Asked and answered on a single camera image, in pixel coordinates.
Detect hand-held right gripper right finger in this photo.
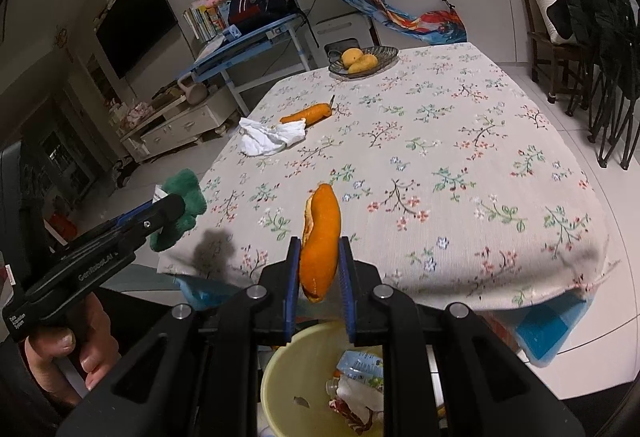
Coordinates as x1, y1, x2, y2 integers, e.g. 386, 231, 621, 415
339, 237, 583, 437

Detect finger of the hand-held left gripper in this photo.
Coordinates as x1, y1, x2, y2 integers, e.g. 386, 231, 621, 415
107, 194, 186, 250
111, 197, 166, 227

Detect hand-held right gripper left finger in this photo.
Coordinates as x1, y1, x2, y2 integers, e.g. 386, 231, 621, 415
55, 237, 301, 437

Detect green plush toy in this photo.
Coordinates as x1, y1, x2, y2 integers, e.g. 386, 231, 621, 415
149, 169, 207, 252

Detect blue drink carton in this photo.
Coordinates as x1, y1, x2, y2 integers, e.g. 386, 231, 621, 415
335, 350, 385, 380

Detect yellow plastic bin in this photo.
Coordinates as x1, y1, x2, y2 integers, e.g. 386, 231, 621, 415
260, 321, 401, 437

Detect clear plastic bottle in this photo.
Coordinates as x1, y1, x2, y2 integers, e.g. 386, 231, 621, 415
325, 377, 385, 410

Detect red snack bag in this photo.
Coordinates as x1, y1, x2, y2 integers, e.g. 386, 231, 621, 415
327, 397, 383, 435

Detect person's left hand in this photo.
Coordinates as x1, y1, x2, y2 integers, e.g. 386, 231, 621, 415
25, 292, 121, 405

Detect dark glass display cabinet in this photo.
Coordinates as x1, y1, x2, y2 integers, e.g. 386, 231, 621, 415
27, 114, 103, 220

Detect white low cabinet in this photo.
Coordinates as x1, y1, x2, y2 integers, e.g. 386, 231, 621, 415
119, 87, 239, 164

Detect pink kettlebell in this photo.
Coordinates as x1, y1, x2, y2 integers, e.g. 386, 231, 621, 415
177, 73, 209, 106

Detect white crumpled tissue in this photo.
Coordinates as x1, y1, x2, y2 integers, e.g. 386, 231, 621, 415
238, 118, 307, 157

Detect floral tablecloth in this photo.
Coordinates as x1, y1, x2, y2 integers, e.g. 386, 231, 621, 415
157, 42, 609, 314

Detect orange peel with stem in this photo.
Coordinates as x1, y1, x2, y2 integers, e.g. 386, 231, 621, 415
279, 96, 337, 126

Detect blue study desk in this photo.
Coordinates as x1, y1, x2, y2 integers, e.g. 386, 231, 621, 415
191, 13, 314, 116

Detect black television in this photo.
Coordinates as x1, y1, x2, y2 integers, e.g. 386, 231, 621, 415
94, 0, 179, 80

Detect stack of books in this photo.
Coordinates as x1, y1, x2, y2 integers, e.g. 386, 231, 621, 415
182, 2, 227, 44

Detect dark striped backpack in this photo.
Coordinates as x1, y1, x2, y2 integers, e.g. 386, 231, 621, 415
227, 0, 297, 34

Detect glass fruit dish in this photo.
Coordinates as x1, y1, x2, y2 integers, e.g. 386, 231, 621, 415
328, 46, 400, 79

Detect white air purifier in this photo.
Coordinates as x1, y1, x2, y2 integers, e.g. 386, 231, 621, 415
317, 15, 374, 68

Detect wooden chair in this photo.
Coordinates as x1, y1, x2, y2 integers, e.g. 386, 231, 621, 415
506, 0, 592, 106

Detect black jackets on folding chairs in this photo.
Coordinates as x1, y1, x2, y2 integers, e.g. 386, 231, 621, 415
546, 0, 640, 171

